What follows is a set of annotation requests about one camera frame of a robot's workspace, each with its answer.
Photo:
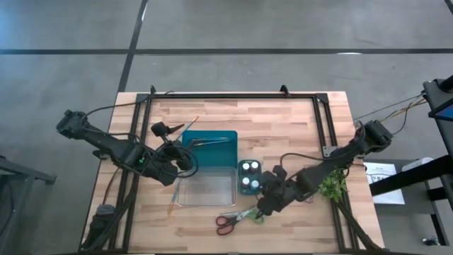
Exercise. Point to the white box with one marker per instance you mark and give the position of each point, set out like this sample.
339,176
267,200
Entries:
417,164

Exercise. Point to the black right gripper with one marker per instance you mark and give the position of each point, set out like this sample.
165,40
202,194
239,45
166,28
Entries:
276,193

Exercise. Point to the green artificial plant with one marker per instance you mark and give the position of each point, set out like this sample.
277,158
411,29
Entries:
332,187

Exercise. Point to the white capped tube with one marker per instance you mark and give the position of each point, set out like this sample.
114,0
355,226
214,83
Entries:
254,165

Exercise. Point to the blue screen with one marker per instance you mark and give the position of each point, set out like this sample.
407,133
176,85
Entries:
446,113

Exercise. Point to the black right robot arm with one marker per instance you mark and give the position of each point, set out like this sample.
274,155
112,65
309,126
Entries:
336,159

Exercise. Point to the clear plastic bin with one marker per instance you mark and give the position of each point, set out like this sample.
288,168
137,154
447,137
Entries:
207,187

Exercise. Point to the white paper sheet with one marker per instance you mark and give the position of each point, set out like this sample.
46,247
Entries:
385,187

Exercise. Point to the blue plastic bin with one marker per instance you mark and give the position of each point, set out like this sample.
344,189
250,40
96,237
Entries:
212,156

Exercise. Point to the light blue paint bottle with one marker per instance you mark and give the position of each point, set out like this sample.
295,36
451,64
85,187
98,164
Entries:
255,184

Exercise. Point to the green scissors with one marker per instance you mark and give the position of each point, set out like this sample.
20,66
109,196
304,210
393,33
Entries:
256,220

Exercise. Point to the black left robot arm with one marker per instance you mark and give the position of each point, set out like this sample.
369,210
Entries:
102,140

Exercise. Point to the red and black scissors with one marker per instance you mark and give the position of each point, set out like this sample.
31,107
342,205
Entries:
233,219

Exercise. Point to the dark blue paint bottle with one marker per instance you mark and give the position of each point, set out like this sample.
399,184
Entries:
246,165

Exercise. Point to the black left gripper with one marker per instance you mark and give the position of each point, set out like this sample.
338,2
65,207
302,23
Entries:
173,154

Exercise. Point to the dark thin paintbrush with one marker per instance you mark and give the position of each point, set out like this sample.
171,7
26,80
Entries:
212,139

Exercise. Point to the black aluminium table frame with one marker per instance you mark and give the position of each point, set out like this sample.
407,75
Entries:
230,95

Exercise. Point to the small black item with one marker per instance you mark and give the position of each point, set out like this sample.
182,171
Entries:
430,242

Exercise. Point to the grey metal bracket plate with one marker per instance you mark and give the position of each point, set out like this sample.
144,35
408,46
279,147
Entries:
329,151

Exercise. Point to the black equipment stand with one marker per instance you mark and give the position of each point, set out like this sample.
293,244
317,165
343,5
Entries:
407,177

